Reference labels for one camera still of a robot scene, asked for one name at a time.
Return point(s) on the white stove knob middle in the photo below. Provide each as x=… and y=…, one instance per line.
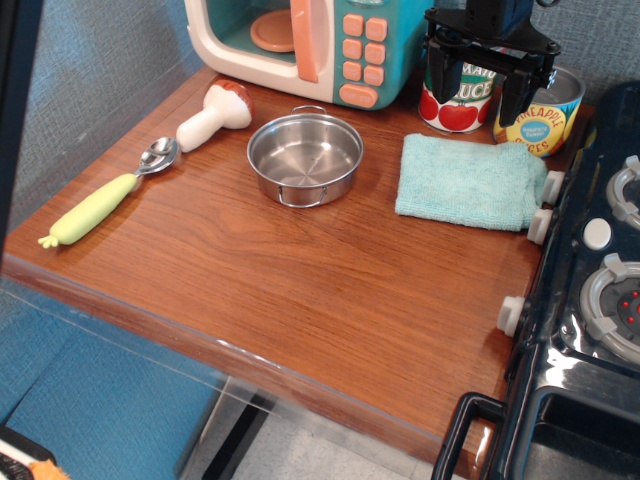
x=539, y=226

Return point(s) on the white stove knob front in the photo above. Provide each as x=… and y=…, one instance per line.
x=509, y=314

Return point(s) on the pineapple slices can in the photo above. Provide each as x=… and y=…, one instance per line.
x=546, y=125

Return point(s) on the white stove knob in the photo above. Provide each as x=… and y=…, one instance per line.
x=539, y=226
x=509, y=314
x=552, y=187

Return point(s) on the tomato sauce can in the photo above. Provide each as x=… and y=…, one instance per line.
x=467, y=110

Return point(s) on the black toy stove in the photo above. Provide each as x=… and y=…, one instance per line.
x=571, y=409

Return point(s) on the stainless steel pot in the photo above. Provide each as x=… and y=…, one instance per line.
x=305, y=159

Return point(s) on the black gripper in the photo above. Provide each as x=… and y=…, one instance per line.
x=470, y=33

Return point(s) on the toy mushroom white brown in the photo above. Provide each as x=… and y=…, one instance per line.
x=227, y=104

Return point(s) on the toy microwave teal and cream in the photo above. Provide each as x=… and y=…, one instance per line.
x=358, y=54

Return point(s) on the black vertical bar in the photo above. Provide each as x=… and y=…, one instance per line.
x=20, y=22

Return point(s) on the orange plush object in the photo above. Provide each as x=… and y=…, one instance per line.
x=47, y=470

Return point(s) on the white stove knob rear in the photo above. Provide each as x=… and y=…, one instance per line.
x=552, y=187

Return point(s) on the light teal cloth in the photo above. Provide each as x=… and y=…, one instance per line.
x=494, y=187

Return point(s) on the orange microwave plate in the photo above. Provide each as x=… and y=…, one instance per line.
x=273, y=32

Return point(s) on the spoon with green handle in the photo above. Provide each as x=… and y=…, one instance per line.
x=96, y=207

